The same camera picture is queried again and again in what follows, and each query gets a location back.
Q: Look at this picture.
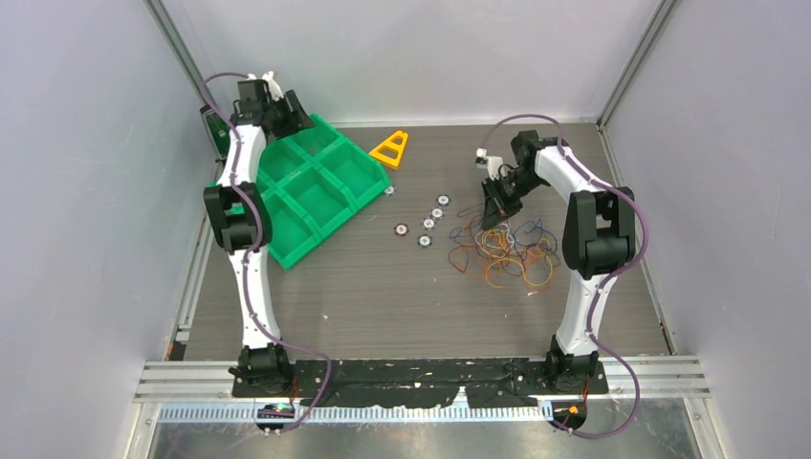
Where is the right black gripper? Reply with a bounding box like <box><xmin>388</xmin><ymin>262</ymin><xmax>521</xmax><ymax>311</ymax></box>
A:
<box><xmin>481</xmin><ymin>169</ymin><xmax>545</xmax><ymax>230</ymax></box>

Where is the coloured wire bundle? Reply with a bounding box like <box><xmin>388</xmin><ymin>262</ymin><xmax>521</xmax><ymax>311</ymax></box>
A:
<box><xmin>444</xmin><ymin>202</ymin><xmax>562</xmax><ymax>297</ymax></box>

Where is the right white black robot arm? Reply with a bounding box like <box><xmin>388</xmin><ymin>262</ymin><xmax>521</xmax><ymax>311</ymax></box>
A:
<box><xmin>475</xmin><ymin>130</ymin><xmax>636</xmax><ymax>393</ymax></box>

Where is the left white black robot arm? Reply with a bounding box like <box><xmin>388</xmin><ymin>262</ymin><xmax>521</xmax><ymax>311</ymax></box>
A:
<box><xmin>204</xmin><ymin>71</ymin><xmax>314</xmax><ymax>396</ymax></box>

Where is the green black corner device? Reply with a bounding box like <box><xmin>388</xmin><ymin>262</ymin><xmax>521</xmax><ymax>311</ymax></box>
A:
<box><xmin>199</xmin><ymin>104</ymin><xmax>230</xmax><ymax>161</ymax></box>

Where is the green compartment tray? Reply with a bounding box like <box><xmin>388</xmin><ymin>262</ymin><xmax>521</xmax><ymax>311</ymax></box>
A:
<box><xmin>256</xmin><ymin>114</ymin><xmax>391</xmax><ymax>270</ymax></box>

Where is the yellow triangular plastic piece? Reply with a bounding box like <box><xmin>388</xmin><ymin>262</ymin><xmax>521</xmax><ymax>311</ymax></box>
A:
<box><xmin>369</xmin><ymin>130</ymin><xmax>408</xmax><ymax>170</ymax></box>

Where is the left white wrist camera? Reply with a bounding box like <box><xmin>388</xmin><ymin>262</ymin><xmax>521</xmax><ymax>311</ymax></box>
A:
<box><xmin>247</xmin><ymin>71</ymin><xmax>284</xmax><ymax>100</ymax></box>

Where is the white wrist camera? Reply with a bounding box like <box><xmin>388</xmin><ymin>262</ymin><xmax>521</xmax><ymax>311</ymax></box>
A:
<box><xmin>474</xmin><ymin>147</ymin><xmax>504</xmax><ymax>180</ymax></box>
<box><xmin>247</xmin><ymin>71</ymin><xmax>284</xmax><ymax>100</ymax></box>

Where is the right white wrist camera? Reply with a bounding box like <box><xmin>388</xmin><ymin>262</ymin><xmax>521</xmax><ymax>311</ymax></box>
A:
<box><xmin>474</xmin><ymin>147</ymin><xmax>504</xmax><ymax>180</ymax></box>

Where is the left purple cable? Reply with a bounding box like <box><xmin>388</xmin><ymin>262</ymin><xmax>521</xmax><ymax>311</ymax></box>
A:
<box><xmin>201</xmin><ymin>72</ymin><xmax>335</xmax><ymax>433</ymax></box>

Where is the purple cable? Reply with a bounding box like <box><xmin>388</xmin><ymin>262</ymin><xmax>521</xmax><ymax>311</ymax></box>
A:
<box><xmin>201</xmin><ymin>72</ymin><xmax>335</xmax><ymax>433</ymax></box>
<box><xmin>482</xmin><ymin>114</ymin><xmax>651</xmax><ymax>441</ymax></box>

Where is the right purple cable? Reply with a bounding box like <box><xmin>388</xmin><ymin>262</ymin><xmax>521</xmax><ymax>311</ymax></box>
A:
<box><xmin>482</xmin><ymin>114</ymin><xmax>651</xmax><ymax>441</ymax></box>

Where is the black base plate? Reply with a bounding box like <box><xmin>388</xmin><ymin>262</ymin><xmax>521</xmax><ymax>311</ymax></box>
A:
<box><xmin>229</xmin><ymin>358</ymin><xmax>608</xmax><ymax>408</ymax></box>

